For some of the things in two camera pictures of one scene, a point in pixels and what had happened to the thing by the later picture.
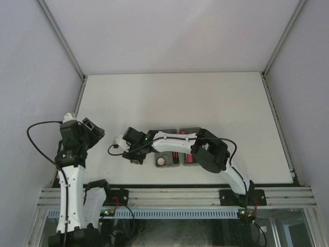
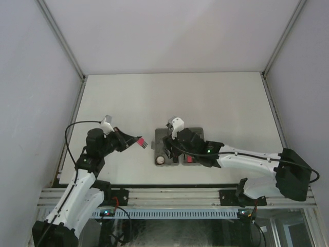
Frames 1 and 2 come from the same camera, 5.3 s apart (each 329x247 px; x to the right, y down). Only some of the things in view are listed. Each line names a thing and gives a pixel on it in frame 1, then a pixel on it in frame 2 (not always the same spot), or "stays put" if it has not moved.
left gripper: [96, 133] -> [124, 140]
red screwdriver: [190, 158] stays put
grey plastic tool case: [167, 159] stays put
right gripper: [130, 155] -> [168, 147]
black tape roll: [160, 161] stays put
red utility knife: [175, 157] stays put
